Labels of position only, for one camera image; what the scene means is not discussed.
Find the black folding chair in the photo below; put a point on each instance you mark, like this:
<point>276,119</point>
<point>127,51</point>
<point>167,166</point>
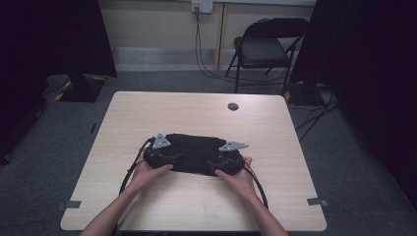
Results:
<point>262,50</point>

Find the black pants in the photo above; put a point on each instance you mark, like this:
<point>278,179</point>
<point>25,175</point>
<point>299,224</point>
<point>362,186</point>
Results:
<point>196,154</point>

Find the black stand base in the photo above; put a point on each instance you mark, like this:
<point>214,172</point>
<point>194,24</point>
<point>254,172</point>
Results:
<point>301,95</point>
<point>82,90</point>

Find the person's left hand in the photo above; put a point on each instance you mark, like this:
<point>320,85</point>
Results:
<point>147,177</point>

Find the person's right hand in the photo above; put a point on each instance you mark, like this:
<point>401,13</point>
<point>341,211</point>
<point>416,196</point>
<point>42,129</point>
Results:
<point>239,183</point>

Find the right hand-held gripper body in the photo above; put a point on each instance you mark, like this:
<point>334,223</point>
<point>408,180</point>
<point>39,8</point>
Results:
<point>231,160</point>

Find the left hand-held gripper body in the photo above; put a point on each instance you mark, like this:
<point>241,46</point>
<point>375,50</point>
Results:
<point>157,154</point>

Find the grey tape strip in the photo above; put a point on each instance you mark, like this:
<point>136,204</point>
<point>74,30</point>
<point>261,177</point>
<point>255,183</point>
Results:
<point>317,202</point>
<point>70,205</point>

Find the white wall outlet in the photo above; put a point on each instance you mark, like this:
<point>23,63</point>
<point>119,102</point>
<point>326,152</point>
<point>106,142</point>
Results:
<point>202,6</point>

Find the black curtain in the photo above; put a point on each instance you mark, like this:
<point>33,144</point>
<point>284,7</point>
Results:
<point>370,65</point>
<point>49,42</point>

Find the small black floor tape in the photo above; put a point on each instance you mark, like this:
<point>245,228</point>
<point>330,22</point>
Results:
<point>93,128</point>

